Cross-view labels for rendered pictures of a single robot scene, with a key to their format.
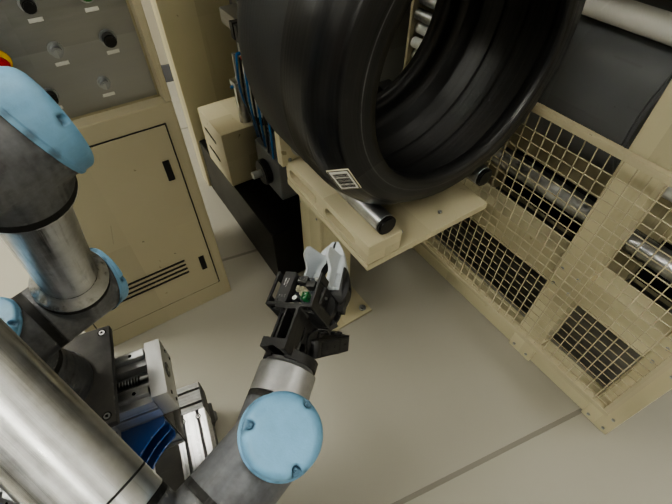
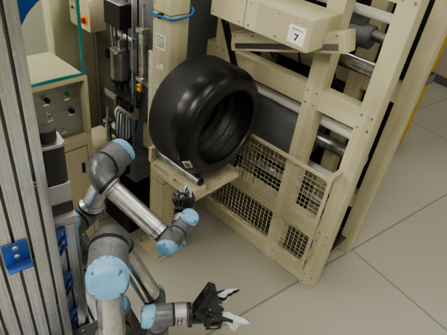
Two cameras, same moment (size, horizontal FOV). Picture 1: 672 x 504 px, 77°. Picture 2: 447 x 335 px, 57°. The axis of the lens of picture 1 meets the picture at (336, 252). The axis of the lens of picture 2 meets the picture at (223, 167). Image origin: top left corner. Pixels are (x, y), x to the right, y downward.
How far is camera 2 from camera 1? 136 cm
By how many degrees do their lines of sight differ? 18
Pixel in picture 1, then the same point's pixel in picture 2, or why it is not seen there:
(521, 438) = (271, 296)
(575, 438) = (297, 292)
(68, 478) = (154, 218)
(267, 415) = (187, 211)
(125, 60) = (74, 117)
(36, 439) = (147, 211)
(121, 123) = (69, 145)
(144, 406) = not seen: hidden behind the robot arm
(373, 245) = (195, 190)
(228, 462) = (179, 221)
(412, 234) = (209, 187)
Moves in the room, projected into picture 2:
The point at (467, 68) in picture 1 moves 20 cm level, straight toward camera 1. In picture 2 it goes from (225, 121) to (223, 139)
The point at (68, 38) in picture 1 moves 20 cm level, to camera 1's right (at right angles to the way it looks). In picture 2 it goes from (55, 110) to (94, 110)
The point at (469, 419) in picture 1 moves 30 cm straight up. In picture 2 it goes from (245, 290) to (252, 260)
